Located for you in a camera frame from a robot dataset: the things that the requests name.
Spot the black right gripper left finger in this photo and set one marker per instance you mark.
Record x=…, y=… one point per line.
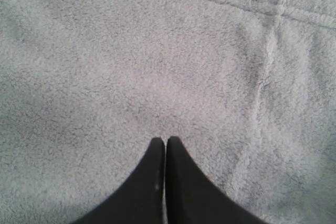
x=140, y=197

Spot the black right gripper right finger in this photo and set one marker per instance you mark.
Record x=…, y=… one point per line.
x=191, y=197

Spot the light blue fluffy towel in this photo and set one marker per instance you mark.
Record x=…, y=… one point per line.
x=248, y=86

